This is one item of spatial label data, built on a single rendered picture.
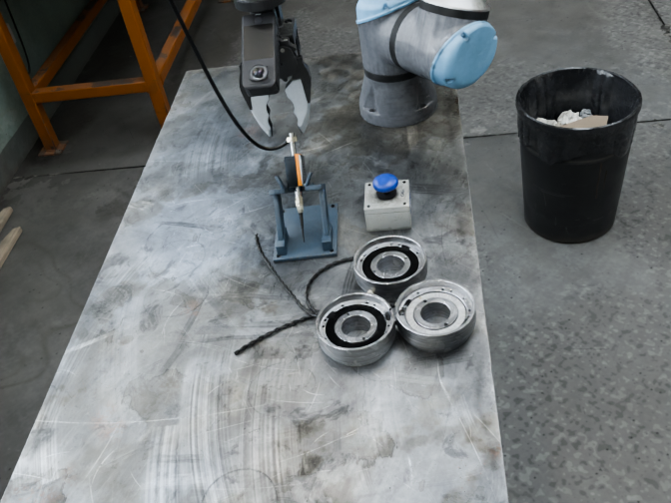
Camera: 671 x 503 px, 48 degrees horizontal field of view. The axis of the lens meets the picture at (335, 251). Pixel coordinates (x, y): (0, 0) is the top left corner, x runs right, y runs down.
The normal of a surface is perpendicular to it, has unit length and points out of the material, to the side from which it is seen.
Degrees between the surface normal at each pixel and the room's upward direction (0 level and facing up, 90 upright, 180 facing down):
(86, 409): 0
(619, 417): 0
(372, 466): 0
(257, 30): 31
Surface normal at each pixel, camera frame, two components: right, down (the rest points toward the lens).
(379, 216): -0.06, 0.66
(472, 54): 0.60, 0.55
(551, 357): -0.15, -0.75
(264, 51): -0.14, -0.31
